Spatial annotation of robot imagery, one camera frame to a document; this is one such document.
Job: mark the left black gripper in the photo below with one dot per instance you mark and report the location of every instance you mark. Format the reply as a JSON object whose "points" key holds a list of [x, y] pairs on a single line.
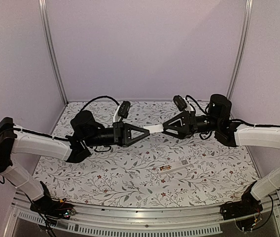
{"points": [[122, 133]]}

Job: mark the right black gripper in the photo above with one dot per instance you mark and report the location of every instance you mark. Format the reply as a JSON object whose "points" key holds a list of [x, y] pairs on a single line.
{"points": [[193, 121]]}

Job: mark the white battery cover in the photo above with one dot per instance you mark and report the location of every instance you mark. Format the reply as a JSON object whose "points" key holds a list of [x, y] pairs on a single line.
{"points": [[154, 128]]}

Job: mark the white remote control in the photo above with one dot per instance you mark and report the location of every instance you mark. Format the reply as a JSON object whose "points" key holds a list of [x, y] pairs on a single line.
{"points": [[177, 165]]}

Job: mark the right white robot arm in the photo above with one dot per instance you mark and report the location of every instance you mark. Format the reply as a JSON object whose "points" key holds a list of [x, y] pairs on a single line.
{"points": [[230, 133]]}

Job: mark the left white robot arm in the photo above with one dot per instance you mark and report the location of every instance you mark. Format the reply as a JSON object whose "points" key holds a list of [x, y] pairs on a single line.
{"points": [[87, 133]]}

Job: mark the floral patterned table mat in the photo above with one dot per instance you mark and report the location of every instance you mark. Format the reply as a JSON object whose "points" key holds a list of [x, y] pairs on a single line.
{"points": [[128, 177]]}

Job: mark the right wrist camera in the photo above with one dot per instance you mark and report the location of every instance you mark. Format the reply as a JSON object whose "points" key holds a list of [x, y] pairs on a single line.
{"points": [[180, 103]]}

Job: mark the front aluminium rail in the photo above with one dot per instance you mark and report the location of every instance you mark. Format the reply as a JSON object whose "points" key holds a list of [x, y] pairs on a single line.
{"points": [[103, 221]]}

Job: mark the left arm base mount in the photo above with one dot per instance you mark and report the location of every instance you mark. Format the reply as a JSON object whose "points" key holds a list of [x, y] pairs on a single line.
{"points": [[55, 209]]}

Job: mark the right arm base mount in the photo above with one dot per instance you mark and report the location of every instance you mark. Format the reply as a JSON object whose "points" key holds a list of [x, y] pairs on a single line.
{"points": [[246, 206]]}

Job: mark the right aluminium frame post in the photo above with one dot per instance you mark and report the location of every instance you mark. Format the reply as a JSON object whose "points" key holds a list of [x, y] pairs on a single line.
{"points": [[241, 48]]}

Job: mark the aluminium frame post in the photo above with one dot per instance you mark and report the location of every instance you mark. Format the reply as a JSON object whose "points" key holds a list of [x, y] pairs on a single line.
{"points": [[51, 51], [241, 48]]}

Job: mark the left aluminium frame post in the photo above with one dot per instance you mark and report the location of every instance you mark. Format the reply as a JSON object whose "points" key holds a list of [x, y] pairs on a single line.
{"points": [[51, 51]]}

